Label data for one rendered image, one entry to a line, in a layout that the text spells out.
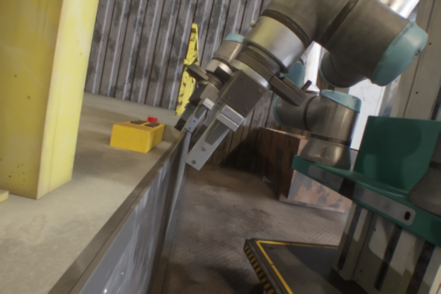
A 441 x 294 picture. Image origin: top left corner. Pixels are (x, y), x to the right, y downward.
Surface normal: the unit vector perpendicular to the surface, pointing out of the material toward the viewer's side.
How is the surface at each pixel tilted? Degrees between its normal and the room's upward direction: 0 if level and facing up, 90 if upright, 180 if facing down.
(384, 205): 90
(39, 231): 0
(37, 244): 0
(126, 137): 90
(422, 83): 90
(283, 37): 97
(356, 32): 116
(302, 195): 105
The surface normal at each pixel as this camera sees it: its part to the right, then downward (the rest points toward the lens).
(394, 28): -0.10, -0.10
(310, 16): 0.17, 0.37
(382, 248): -0.96, -0.18
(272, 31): -0.34, -0.01
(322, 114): -0.81, -0.10
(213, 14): 0.04, 0.14
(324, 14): -0.54, 0.51
